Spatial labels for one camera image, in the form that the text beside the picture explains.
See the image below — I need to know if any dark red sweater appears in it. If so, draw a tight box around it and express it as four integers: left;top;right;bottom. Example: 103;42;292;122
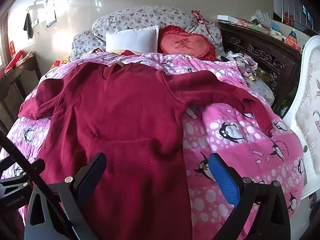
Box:
18;62;272;239

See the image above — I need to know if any colourful clothes pile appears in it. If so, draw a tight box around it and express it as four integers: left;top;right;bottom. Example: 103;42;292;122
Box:
227;51;258;81

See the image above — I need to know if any pink penguin blanket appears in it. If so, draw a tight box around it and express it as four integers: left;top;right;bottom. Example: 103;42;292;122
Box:
0;51;306;240

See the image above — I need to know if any white upholstered chair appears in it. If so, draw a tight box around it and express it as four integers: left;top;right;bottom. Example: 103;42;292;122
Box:
284;35;319;199

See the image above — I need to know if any dark wooden side table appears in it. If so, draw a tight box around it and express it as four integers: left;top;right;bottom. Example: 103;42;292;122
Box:
1;51;42;123

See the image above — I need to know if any dark carved wooden headboard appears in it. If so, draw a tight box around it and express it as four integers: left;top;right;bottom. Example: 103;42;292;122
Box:
219;22;302;118

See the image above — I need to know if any white pillow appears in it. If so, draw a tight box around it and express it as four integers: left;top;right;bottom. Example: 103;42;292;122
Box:
105;25;159;53

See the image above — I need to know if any floral quilt bundle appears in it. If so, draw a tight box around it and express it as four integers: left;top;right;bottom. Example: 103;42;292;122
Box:
70;5;224;61

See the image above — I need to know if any red heart cushion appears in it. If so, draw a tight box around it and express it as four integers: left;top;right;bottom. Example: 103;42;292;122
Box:
158;25;216;61

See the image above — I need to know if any metal stair railing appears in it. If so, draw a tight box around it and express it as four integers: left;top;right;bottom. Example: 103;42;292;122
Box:
281;0;314;31

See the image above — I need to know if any dark cloth on wall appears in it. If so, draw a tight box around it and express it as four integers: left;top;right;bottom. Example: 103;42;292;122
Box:
23;13;34;39

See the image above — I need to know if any wall calendar poster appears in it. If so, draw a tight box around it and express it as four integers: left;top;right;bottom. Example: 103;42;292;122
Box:
44;0;56;28

